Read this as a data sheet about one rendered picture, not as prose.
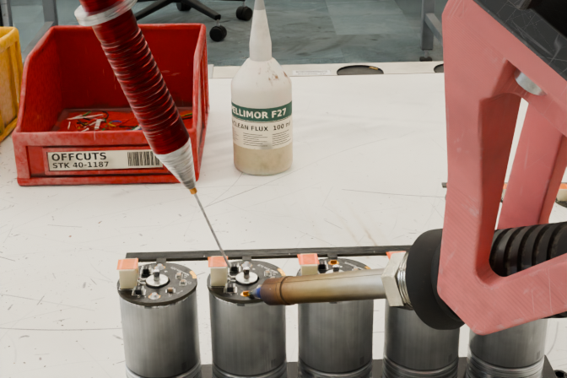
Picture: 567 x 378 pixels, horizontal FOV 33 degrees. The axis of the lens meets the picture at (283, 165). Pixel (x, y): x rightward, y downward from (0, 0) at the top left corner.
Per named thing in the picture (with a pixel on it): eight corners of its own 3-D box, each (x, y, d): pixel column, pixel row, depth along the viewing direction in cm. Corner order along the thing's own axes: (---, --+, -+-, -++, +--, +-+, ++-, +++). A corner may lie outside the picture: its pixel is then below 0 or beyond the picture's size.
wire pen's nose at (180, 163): (169, 188, 27) (148, 145, 26) (202, 170, 27) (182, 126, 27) (179, 203, 26) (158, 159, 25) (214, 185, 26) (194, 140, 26)
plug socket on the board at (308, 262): (326, 283, 29) (326, 264, 29) (298, 284, 29) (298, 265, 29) (324, 271, 30) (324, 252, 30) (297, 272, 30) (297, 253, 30)
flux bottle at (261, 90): (224, 172, 53) (218, -4, 49) (245, 150, 56) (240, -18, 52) (283, 179, 52) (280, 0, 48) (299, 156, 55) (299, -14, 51)
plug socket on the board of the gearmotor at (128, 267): (144, 288, 29) (143, 269, 29) (116, 289, 29) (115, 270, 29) (147, 276, 30) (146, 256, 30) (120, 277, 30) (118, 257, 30)
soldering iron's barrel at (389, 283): (258, 326, 28) (427, 320, 23) (242, 276, 28) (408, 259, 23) (292, 307, 29) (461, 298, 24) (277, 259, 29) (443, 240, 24)
